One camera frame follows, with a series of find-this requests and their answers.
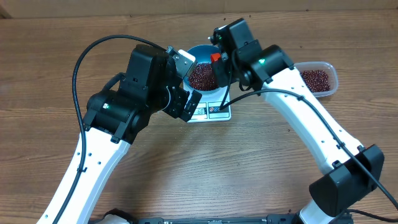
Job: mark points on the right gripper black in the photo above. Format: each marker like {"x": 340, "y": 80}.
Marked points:
{"x": 222, "y": 72}

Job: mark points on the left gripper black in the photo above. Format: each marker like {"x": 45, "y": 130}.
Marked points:
{"x": 180, "y": 100}

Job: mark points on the red scoop blue handle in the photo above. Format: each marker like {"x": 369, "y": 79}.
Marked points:
{"x": 215, "y": 57}

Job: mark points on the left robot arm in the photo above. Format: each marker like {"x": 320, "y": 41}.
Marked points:
{"x": 113, "y": 118}

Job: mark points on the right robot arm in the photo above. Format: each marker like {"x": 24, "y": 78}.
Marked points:
{"x": 350, "y": 170}

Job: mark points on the red beans in bowl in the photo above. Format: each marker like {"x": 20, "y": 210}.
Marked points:
{"x": 203, "y": 78}

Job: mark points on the blue bowl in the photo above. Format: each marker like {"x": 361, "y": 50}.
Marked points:
{"x": 202, "y": 54}

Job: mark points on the red beans in container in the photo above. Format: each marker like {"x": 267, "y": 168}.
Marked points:
{"x": 316, "y": 80}

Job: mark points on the clear plastic bean container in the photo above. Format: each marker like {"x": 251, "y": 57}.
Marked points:
{"x": 330, "y": 70}

